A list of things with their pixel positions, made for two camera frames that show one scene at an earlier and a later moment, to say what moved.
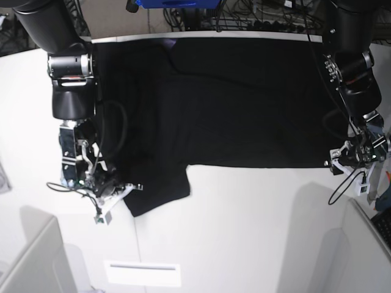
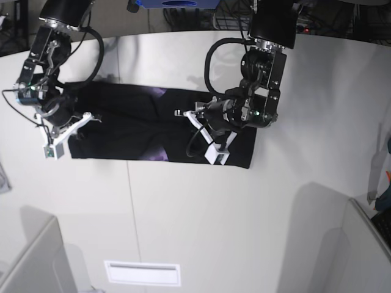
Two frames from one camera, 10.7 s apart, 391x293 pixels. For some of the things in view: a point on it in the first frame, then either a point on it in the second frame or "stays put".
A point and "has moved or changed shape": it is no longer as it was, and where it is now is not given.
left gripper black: x=110 y=182 -> x=57 y=108
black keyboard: x=382 y=222 stays put
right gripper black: x=355 y=156 -> x=223 y=115
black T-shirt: x=165 y=103 has moved or changed shape
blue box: x=177 y=3 stays put
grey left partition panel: x=43 y=268 stays put
